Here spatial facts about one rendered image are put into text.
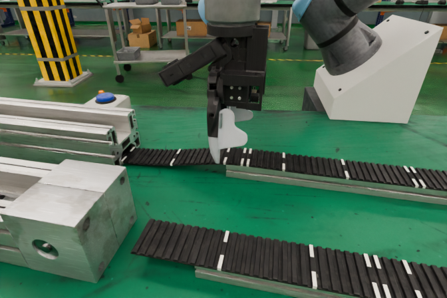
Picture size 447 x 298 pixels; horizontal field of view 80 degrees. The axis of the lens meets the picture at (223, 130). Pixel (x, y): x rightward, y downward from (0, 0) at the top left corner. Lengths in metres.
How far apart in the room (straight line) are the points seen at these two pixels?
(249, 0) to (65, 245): 0.35
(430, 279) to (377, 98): 0.45
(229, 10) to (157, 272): 0.33
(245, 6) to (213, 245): 0.29
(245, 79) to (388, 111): 0.47
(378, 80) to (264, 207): 0.43
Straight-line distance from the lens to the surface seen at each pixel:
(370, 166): 0.52
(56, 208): 0.34
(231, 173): 0.48
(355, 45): 0.77
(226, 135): 0.41
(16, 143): 0.63
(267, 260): 0.33
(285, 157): 0.49
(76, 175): 0.38
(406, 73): 0.74
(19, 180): 0.46
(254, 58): 0.38
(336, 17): 0.75
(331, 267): 0.35
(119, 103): 0.67
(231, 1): 0.36
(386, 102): 0.75
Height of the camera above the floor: 1.08
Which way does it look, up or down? 29 degrees down
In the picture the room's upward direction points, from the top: straight up
